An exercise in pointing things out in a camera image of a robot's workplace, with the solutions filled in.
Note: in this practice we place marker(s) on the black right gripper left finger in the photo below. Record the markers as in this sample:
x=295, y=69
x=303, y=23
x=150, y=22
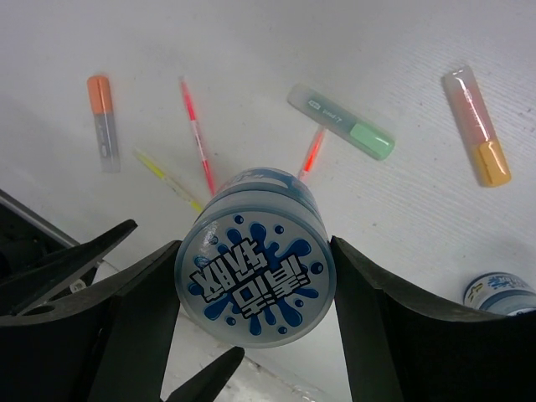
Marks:
x=108, y=342

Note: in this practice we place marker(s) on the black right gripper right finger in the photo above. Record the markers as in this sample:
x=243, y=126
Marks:
x=403, y=343

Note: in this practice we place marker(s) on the pink yellow-capped highlighter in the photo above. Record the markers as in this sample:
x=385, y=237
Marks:
x=475, y=126

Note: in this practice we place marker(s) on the pink thin pen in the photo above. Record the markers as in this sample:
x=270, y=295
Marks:
x=197, y=134

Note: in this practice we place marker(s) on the yellow thin pen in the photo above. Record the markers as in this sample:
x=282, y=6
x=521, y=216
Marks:
x=162, y=174

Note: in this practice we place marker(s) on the orange thin pen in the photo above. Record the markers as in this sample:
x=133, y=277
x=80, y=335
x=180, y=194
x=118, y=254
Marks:
x=312, y=153

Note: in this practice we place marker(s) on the green-capped highlighter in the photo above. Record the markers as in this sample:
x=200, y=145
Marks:
x=357, y=131

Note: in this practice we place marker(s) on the orange-capped grey highlighter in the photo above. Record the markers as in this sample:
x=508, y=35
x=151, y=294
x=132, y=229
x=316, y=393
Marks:
x=101, y=104

